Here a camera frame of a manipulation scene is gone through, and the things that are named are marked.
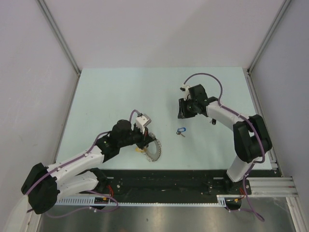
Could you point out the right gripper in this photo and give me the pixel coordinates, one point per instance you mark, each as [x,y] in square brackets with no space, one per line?
[183,113]

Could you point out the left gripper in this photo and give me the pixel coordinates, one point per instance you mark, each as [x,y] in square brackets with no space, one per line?
[144,139]

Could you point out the metal keyring holder disc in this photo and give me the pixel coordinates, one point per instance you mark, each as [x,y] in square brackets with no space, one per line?
[153,150]

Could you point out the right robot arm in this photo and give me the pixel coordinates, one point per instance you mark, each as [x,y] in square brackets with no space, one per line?
[251,138]

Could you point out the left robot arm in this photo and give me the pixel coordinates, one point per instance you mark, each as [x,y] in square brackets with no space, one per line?
[45,185]

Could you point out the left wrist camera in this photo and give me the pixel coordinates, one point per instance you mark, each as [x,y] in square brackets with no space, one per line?
[142,122]

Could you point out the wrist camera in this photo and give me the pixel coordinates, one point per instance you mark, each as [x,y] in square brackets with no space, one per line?
[185,88]
[142,122]

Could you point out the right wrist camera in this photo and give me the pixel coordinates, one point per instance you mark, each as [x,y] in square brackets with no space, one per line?
[185,88]

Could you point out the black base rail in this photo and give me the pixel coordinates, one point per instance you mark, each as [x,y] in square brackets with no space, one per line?
[168,186]

